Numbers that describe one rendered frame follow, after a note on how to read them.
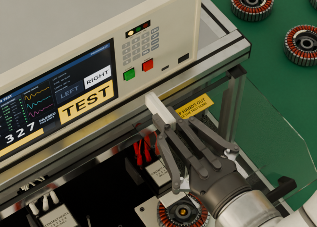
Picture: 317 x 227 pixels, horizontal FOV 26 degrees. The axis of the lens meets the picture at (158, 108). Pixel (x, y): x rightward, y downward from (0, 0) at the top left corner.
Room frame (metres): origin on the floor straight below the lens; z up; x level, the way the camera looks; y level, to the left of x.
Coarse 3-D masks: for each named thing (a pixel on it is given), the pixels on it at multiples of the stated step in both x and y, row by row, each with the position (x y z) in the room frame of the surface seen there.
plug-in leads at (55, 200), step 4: (40, 180) 0.59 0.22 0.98; (28, 184) 0.61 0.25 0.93; (32, 184) 0.58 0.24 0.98; (20, 188) 0.61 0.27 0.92; (24, 188) 0.60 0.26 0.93; (28, 188) 0.59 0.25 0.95; (52, 192) 0.58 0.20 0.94; (44, 196) 0.57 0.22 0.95; (48, 196) 0.60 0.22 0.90; (52, 196) 0.58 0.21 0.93; (56, 196) 0.59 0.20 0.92; (36, 200) 0.59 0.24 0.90; (44, 200) 0.57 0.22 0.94; (56, 200) 0.58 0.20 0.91; (32, 204) 0.56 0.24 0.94; (44, 204) 0.57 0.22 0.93; (56, 204) 0.58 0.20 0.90; (32, 208) 0.56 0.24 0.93; (36, 208) 0.56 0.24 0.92; (44, 208) 0.57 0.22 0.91; (48, 208) 0.57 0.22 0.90; (36, 212) 0.56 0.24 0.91
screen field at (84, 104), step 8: (96, 88) 0.65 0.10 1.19; (104, 88) 0.66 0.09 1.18; (112, 88) 0.67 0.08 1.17; (80, 96) 0.64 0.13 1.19; (88, 96) 0.65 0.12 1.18; (96, 96) 0.65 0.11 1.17; (104, 96) 0.66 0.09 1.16; (112, 96) 0.67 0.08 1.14; (72, 104) 0.63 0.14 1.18; (80, 104) 0.64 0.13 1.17; (88, 104) 0.64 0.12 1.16; (96, 104) 0.65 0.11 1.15; (64, 112) 0.62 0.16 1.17; (72, 112) 0.63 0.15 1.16; (80, 112) 0.63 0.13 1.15; (64, 120) 0.62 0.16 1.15
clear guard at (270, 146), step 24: (240, 72) 0.78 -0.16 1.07; (192, 96) 0.72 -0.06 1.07; (216, 96) 0.72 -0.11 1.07; (240, 96) 0.72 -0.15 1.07; (264, 96) 0.72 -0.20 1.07; (144, 120) 0.67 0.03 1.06; (216, 120) 0.67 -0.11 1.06; (240, 120) 0.67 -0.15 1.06; (264, 120) 0.67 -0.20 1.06; (168, 144) 0.62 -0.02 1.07; (240, 144) 0.62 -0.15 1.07; (264, 144) 0.62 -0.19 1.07; (288, 144) 0.62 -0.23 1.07; (240, 168) 0.57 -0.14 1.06; (264, 168) 0.57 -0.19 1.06; (288, 168) 0.58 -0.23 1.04; (312, 168) 0.59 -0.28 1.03; (264, 192) 0.54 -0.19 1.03
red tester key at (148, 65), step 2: (150, 60) 0.71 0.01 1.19; (146, 62) 0.71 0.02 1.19; (148, 62) 0.71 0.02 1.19; (150, 62) 0.71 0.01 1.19; (152, 62) 0.71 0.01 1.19; (144, 64) 0.71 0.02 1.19; (146, 64) 0.71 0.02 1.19; (148, 64) 0.71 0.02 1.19; (150, 64) 0.71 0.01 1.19; (152, 64) 0.71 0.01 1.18; (144, 66) 0.70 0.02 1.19; (146, 66) 0.70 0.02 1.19; (148, 66) 0.71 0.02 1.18; (150, 66) 0.71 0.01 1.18; (152, 66) 0.71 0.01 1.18; (144, 68) 0.70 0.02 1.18; (146, 68) 0.70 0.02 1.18; (148, 68) 0.71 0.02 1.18; (150, 68) 0.71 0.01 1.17; (144, 70) 0.70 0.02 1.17; (146, 70) 0.70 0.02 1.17
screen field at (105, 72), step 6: (108, 66) 0.67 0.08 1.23; (96, 72) 0.66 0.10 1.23; (102, 72) 0.66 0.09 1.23; (108, 72) 0.67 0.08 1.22; (84, 78) 0.64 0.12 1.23; (90, 78) 0.65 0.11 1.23; (96, 78) 0.66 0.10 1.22; (102, 78) 0.66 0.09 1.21; (78, 84) 0.64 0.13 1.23; (84, 84) 0.64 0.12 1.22; (90, 84) 0.65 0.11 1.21; (66, 90) 0.62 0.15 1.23; (72, 90) 0.63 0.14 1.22; (78, 90) 0.64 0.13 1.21; (60, 96) 0.62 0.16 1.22; (66, 96) 0.62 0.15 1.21; (60, 102) 0.62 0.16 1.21
